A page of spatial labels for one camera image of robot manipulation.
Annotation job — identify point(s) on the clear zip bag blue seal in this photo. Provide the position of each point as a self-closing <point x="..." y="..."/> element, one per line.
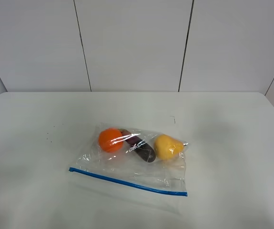
<point x="126" y="168"/>

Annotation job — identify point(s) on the dark purple toy eggplant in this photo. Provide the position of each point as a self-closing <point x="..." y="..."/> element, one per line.
<point x="139" y="146"/>

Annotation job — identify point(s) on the orange toy fruit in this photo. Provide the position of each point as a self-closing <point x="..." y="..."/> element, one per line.
<point x="110" y="140"/>

